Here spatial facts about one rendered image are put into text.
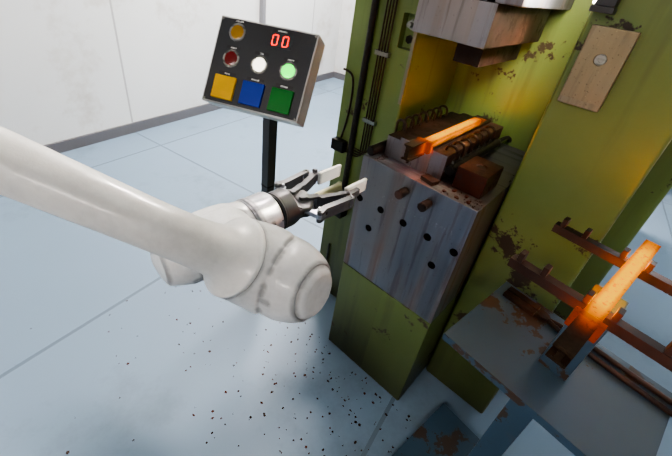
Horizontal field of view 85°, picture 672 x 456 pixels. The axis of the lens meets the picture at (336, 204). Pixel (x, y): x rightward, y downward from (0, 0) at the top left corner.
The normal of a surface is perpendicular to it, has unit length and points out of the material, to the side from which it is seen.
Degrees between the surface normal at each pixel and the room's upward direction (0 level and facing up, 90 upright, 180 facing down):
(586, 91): 90
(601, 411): 0
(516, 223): 90
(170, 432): 0
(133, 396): 0
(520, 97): 90
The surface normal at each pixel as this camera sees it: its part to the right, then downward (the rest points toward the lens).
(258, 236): 0.07, -0.63
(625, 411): 0.13, -0.82
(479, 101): -0.67, 0.33
